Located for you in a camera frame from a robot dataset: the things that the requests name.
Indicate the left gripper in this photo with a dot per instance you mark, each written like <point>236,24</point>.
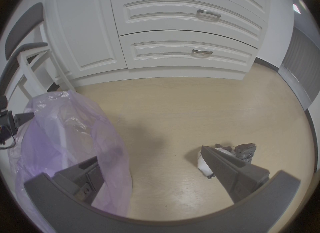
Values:
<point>7,121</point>

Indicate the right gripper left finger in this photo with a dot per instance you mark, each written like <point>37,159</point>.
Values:
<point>80,179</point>

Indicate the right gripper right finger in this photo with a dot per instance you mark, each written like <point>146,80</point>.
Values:
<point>232,177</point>

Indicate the white paper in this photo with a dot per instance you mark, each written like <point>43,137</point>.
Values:
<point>203,164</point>

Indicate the purple plastic bag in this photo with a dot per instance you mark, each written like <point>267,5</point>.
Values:
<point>107,139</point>

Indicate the white chair dark grey cushions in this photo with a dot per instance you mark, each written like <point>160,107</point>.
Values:
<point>25,21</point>

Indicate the white wardrobe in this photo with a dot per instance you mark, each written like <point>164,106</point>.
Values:
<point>175,14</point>

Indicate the square ceiling light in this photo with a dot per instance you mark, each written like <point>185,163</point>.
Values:
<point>297,8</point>

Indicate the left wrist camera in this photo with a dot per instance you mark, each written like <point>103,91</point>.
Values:
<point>3,101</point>

